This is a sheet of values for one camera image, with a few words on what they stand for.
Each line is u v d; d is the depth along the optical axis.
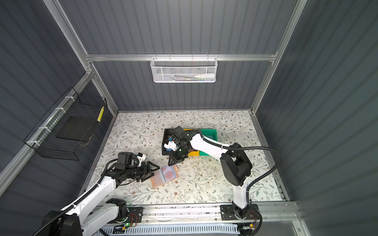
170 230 0.77
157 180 0.84
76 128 0.71
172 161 0.77
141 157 0.80
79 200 0.46
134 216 0.72
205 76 0.87
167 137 1.04
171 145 0.79
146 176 0.78
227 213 0.73
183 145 0.64
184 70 1.24
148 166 0.74
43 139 0.62
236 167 0.49
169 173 0.87
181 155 0.73
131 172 0.69
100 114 0.83
